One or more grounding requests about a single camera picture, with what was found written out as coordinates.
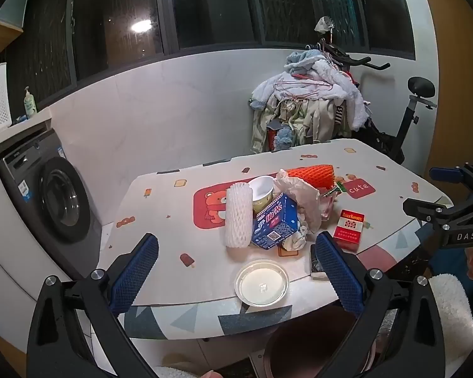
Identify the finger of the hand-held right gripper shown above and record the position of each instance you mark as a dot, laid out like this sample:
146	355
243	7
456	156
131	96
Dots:
445	174
425	209

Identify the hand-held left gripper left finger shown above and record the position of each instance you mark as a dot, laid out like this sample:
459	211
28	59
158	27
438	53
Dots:
136	271

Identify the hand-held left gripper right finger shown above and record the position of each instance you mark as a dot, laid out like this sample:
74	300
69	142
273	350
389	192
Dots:
339	275

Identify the small black packet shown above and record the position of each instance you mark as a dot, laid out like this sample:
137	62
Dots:
317	262

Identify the red cigarette box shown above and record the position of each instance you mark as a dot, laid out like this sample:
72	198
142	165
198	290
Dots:
349	230

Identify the white tissue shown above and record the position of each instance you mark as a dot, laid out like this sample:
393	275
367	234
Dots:
295	240

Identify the clear pink wrapper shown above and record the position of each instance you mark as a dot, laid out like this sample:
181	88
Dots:
327	208

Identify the brown trash bin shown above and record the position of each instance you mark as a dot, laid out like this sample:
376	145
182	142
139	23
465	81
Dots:
311	346

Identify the round white dish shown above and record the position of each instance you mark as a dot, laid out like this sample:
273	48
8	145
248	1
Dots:
262	287

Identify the blue cardboard box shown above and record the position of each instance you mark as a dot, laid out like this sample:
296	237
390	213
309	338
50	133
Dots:
274	224

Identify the green snack wrapper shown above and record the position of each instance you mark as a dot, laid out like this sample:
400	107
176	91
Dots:
333	189

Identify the white plastic bag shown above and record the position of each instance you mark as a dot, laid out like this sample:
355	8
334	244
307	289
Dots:
299	197

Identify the orange foam fruit net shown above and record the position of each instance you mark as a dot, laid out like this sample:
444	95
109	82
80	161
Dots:
311	175

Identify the white foam fruit net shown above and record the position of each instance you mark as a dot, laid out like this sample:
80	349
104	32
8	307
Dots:
238	216

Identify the white paper cup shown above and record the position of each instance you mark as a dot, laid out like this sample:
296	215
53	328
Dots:
260	189

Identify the blue cloth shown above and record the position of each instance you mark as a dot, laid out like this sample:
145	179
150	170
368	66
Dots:
449	262

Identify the bear printed table mat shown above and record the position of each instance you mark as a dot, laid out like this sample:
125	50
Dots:
161	224

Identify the black exercise bike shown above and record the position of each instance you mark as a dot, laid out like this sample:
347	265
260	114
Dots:
402	126

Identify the white fluffy towel bottom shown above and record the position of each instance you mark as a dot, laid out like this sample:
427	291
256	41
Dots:
457	311

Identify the white fluffy towel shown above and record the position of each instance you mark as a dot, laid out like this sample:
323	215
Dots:
457	311
177	372

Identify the grey washing machine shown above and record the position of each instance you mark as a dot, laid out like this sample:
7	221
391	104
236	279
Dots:
59	201

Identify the white fluffy towel left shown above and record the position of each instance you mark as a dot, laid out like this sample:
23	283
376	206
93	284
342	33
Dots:
177	372

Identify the pile of clothes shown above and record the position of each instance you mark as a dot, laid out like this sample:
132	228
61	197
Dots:
319	86

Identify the small white grey bundle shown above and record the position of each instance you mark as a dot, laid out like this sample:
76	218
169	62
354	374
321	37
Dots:
323	25

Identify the green pump soap bottle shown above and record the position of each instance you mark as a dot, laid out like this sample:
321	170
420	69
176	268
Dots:
30	104

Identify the dark framed window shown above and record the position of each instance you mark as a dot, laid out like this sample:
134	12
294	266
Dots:
118	8

